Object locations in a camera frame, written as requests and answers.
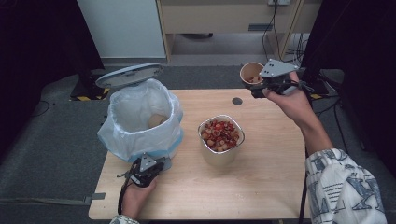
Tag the person's right patterned sleeve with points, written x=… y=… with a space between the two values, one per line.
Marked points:
x=342 y=189

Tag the black yellow striped stand base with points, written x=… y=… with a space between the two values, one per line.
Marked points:
x=317 y=90
x=82 y=90

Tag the grey table corner bracket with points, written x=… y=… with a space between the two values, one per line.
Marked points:
x=98 y=196

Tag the person's left patterned sleeve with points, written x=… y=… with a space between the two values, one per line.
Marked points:
x=124 y=220

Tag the red and beige food scraps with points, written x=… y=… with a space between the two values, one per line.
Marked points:
x=221 y=136

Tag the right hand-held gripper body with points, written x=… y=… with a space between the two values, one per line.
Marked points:
x=277 y=70

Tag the light wooden desk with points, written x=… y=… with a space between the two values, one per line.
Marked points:
x=218 y=15

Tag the small red food leftovers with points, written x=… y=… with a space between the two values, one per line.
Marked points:
x=255 y=79

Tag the white grey pedal trash can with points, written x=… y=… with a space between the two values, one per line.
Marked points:
x=130 y=76

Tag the square metal food container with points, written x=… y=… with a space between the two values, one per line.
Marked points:
x=218 y=157

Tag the beige round object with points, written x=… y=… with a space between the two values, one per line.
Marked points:
x=157 y=120

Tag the person's left hand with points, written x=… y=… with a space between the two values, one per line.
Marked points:
x=137 y=199

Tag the grey round table grommet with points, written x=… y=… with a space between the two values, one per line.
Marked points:
x=237 y=101

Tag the white cabinet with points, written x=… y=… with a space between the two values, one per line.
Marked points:
x=124 y=28

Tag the brown paper cup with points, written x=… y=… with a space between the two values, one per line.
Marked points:
x=250 y=70

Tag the translucent white plastic bin liner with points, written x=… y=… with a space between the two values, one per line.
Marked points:
x=140 y=143

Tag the white power strip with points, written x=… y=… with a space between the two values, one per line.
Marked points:
x=279 y=2

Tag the person's right hand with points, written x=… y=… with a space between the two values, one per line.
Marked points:
x=292 y=104

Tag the person's patterned sleeve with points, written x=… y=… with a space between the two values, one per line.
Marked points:
x=124 y=220
x=342 y=189

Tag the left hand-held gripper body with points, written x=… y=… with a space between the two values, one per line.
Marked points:
x=146 y=169

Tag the grey label on desk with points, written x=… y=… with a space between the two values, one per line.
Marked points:
x=260 y=27

